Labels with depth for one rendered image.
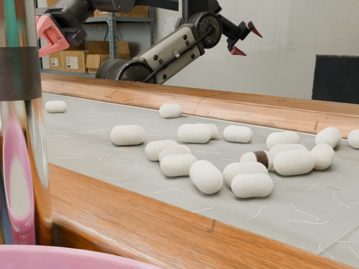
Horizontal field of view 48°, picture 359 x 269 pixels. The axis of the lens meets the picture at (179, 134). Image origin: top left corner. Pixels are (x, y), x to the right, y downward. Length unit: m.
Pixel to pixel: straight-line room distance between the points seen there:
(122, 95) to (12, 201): 0.53
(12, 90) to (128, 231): 0.08
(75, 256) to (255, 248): 0.08
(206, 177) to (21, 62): 0.16
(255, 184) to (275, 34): 2.41
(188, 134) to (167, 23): 2.84
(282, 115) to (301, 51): 2.07
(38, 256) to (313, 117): 0.40
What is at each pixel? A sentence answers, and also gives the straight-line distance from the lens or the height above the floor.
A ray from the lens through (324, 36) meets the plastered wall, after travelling 2.53.
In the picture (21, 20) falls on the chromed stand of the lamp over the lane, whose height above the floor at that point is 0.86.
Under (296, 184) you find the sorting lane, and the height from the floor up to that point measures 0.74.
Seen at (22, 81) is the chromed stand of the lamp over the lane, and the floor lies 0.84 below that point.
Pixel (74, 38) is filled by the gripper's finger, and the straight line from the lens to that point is 0.75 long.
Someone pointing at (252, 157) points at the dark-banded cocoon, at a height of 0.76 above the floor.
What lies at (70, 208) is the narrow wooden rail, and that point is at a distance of 0.23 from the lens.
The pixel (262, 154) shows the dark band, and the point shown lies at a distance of 0.35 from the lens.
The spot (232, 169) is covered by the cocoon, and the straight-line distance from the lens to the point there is 0.31.
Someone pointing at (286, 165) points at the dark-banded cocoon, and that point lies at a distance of 0.34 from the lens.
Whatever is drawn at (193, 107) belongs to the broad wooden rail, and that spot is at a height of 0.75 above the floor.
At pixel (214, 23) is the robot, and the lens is 1.23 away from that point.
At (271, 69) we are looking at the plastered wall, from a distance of 2.69.
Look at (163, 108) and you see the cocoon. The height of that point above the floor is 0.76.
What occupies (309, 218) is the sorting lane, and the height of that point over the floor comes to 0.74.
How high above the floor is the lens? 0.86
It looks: 14 degrees down
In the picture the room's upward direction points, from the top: straight up
